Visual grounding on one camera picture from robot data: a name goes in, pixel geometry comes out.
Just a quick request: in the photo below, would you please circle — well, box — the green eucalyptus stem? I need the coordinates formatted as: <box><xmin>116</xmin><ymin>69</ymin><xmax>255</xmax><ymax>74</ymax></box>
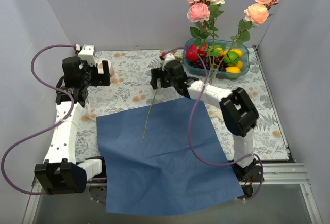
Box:
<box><xmin>141</xmin><ymin>50</ymin><xmax>183</xmax><ymax>140</ymax></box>

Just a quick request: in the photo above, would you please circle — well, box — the pink rose stem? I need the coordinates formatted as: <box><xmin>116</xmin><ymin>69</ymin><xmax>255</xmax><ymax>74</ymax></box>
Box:
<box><xmin>186</xmin><ymin>0</ymin><xmax>220</xmax><ymax>80</ymax></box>
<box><xmin>213</xmin><ymin>0</ymin><xmax>284</xmax><ymax>80</ymax></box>

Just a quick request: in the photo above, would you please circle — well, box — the blue wrapping paper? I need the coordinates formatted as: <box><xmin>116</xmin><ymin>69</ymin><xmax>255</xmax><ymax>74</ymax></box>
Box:
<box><xmin>96</xmin><ymin>98</ymin><xmax>243</xmax><ymax>215</ymax></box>

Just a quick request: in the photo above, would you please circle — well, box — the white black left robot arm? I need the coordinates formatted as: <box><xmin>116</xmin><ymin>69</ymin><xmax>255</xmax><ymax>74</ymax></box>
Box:
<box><xmin>34</xmin><ymin>56</ymin><xmax>114</xmax><ymax>195</ymax></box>

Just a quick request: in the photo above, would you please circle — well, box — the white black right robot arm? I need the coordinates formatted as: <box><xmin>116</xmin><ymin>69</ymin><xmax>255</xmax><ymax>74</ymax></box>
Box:
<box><xmin>150</xmin><ymin>60</ymin><xmax>259</xmax><ymax>182</ymax></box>

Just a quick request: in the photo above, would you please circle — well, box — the clear glass vase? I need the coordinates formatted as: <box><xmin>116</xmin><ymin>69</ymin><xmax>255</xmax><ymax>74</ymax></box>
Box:
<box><xmin>208</xmin><ymin>63</ymin><xmax>219</xmax><ymax>85</ymax></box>

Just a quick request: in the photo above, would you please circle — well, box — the wrapped toilet paper roll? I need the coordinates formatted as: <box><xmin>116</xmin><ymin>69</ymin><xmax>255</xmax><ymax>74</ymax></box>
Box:
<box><xmin>96</xmin><ymin>58</ymin><xmax>116</xmax><ymax>84</ymax></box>

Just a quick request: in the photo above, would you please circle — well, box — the floral patterned tablecloth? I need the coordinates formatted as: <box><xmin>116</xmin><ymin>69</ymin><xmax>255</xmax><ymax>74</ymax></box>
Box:
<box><xmin>75</xmin><ymin>48</ymin><xmax>289</xmax><ymax>162</ymax></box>

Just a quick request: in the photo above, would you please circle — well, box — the red apple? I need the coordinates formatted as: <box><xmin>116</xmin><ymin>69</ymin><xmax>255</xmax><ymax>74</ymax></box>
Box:
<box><xmin>186</xmin><ymin>50</ymin><xmax>199</xmax><ymax>62</ymax></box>

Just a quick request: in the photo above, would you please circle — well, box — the pink dragon fruit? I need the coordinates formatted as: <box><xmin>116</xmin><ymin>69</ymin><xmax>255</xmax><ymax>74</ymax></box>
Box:
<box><xmin>189</xmin><ymin>44</ymin><xmax>223</xmax><ymax>56</ymax></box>

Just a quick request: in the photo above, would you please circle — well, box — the teal plastic fruit basket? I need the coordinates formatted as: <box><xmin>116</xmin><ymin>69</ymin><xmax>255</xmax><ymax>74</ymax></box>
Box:
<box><xmin>182</xmin><ymin>39</ymin><xmax>250</xmax><ymax>79</ymax></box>

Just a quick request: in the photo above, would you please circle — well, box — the dark purple grapes bunch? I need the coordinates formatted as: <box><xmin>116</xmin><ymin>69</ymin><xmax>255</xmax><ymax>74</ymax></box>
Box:
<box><xmin>191</xmin><ymin>56</ymin><xmax>228</xmax><ymax>72</ymax></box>

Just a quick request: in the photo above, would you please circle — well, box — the yellow lemon front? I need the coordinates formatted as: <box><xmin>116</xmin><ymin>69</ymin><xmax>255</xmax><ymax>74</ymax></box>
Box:
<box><xmin>226</xmin><ymin>66</ymin><xmax>241</xmax><ymax>74</ymax></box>

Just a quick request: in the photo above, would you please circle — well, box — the yellow lemon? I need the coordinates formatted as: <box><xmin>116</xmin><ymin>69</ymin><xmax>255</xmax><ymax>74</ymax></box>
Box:
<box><xmin>223</xmin><ymin>49</ymin><xmax>244</xmax><ymax>57</ymax></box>
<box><xmin>235</xmin><ymin>60</ymin><xmax>244</xmax><ymax>70</ymax></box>
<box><xmin>226</xmin><ymin>66</ymin><xmax>241</xmax><ymax>74</ymax></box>

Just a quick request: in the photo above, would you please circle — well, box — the green lime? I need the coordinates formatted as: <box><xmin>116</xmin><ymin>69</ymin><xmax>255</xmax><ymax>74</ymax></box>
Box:
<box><xmin>223</xmin><ymin>51</ymin><xmax>240</xmax><ymax>66</ymax></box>

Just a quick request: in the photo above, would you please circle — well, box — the yellow lemon right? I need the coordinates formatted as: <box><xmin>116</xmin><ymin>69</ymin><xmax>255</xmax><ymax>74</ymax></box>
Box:
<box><xmin>235</xmin><ymin>60</ymin><xmax>244</xmax><ymax>70</ymax></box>

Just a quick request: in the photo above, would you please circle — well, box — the yellow lemon top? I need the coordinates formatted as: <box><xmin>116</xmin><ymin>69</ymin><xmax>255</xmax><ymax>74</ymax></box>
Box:
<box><xmin>223</xmin><ymin>49</ymin><xmax>244</xmax><ymax>57</ymax></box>

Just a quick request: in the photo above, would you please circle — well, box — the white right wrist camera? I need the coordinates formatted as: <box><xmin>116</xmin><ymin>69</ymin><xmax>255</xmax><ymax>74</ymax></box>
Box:
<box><xmin>160</xmin><ymin>52</ymin><xmax>176</xmax><ymax>71</ymax></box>

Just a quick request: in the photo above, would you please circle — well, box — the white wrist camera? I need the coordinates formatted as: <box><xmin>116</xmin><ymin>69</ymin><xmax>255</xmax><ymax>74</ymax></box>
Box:
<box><xmin>78</xmin><ymin>45</ymin><xmax>97</xmax><ymax>67</ymax></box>
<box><xmin>160</xmin><ymin>52</ymin><xmax>176</xmax><ymax>71</ymax></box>

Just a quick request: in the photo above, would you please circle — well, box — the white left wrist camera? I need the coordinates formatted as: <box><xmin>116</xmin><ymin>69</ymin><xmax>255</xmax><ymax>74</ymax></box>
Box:
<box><xmin>78</xmin><ymin>45</ymin><xmax>97</xmax><ymax>67</ymax></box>

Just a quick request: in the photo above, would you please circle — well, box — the aluminium frame rail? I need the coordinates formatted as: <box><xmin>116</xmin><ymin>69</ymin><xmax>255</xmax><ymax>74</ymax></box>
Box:
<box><xmin>35</xmin><ymin>161</ymin><xmax>310</xmax><ymax>195</ymax></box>

